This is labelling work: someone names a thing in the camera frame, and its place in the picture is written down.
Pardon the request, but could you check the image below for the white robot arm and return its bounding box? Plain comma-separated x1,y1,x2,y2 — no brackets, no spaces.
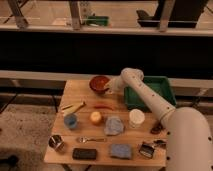
105,68,213,171

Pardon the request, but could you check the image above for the black rectangular sponge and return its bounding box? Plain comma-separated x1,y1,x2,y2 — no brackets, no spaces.
72,148,97,160

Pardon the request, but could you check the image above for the blue plastic cup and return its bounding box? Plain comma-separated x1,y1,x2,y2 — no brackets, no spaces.
64,114,77,129

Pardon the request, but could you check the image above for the brown grape bunch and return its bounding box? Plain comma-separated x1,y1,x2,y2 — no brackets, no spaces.
150,122,163,135

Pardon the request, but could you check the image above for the white lidded container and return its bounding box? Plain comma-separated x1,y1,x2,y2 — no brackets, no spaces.
129,109,145,128

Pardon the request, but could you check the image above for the yellow orange fruit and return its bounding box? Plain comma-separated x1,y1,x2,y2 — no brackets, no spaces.
90,111,103,125

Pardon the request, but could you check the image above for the crumpled light blue cloth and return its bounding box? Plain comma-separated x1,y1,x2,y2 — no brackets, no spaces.
104,116,124,136

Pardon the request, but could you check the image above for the green object on shelf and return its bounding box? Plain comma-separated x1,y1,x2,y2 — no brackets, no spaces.
86,15,109,26

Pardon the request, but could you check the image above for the small metal tin can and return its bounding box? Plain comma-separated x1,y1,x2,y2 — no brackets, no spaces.
48,135,64,152

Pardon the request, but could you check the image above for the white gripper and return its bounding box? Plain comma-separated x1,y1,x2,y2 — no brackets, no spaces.
105,77,122,94

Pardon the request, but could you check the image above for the blue rectangular sponge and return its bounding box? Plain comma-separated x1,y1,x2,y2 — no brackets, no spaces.
110,144,132,159

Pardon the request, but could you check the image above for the black chair base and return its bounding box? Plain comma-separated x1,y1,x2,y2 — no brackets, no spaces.
136,0,209,28

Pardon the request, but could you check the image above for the green plastic tray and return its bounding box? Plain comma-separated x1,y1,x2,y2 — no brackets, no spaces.
124,76,177,111

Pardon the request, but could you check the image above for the silver metal fork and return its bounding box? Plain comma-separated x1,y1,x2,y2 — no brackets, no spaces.
76,137,107,143

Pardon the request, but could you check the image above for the red chili pepper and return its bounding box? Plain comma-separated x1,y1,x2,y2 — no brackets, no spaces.
93,105,114,110

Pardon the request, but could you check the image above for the yellow-handled peeler tool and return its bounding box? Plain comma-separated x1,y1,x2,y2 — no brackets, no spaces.
62,102,86,116

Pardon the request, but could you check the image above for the red bowl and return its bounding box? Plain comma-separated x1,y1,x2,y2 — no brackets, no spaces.
89,75,109,94

